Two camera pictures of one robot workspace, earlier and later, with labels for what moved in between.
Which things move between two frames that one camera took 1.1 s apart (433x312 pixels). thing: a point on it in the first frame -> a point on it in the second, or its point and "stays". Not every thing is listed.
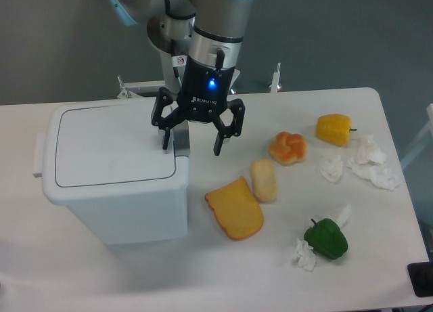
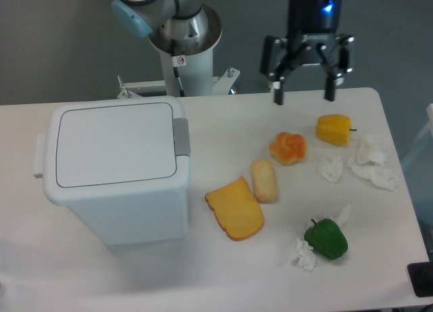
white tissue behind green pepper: x=343 y=217 stays
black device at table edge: x=421 y=275 stays
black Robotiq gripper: x=203 y=97 -> x=314 y=20
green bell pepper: x=327 y=238 stays
